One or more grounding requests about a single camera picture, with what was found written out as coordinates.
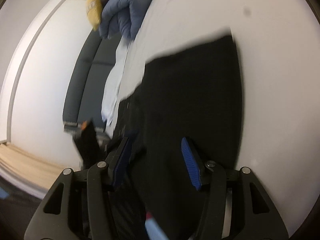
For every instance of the white bed sheet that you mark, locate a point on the white bed sheet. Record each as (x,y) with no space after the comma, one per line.
(278,42)

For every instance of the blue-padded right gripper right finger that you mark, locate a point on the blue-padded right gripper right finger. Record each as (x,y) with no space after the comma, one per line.
(191,164)

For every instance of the black denim pants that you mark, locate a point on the black denim pants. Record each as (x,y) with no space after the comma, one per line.
(194,95)

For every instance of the blue folded duvet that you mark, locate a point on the blue folded duvet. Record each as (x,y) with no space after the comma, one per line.
(124,17)

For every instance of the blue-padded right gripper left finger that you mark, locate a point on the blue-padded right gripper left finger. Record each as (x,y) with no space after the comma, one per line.
(121,159)

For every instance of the yellow cushion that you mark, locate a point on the yellow cushion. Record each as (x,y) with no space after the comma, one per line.
(93,12)

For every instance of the light blue pillowcase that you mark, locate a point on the light blue pillowcase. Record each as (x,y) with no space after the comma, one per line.
(113,82)

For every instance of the dark grey headboard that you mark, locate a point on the dark grey headboard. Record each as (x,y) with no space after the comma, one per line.
(86,87)

